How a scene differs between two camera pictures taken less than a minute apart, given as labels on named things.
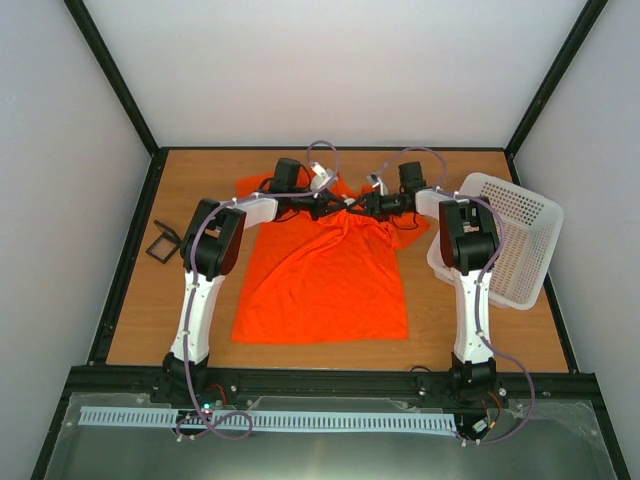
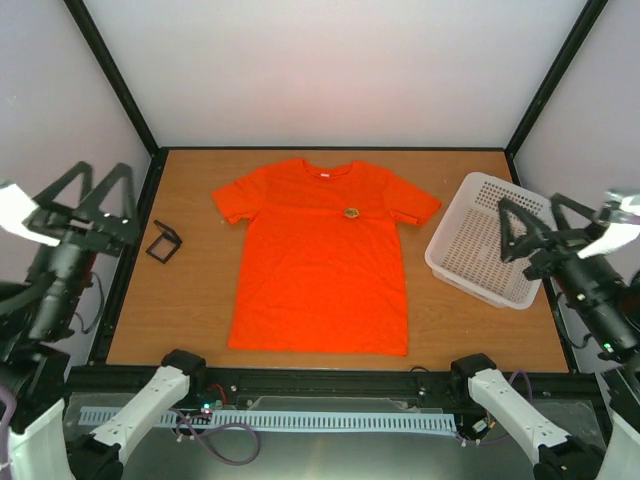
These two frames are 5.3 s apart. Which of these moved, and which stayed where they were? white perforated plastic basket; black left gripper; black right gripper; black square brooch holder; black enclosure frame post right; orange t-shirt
Moved: black left gripper; black right gripper; orange t-shirt
Stayed: white perforated plastic basket; black square brooch holder; black enclosure frame post right
